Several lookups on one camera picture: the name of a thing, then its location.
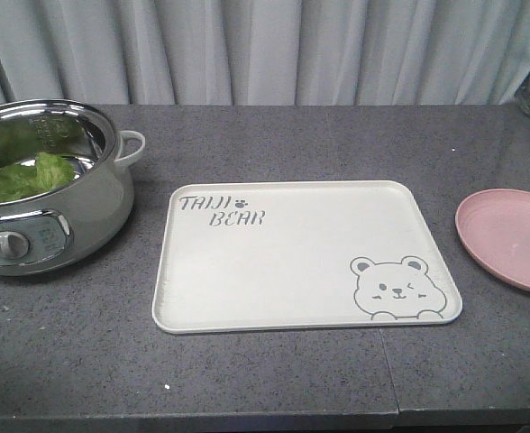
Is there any white pleated curtain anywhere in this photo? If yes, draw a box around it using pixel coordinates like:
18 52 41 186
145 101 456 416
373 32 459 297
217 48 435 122
0 1 530 106

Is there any green lettuce leaf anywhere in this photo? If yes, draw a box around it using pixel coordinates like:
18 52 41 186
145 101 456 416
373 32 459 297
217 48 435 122
0 152 75 203

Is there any pink round plate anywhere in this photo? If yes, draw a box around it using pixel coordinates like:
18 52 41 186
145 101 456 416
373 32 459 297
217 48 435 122
454 189 530 291

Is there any cream electric cooking pot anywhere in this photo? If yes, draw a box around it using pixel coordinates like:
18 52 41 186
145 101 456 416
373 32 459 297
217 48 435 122
0 99 145 276

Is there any white bear serving tray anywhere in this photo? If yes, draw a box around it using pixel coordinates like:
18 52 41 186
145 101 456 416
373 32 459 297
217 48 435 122
151 180 462 334

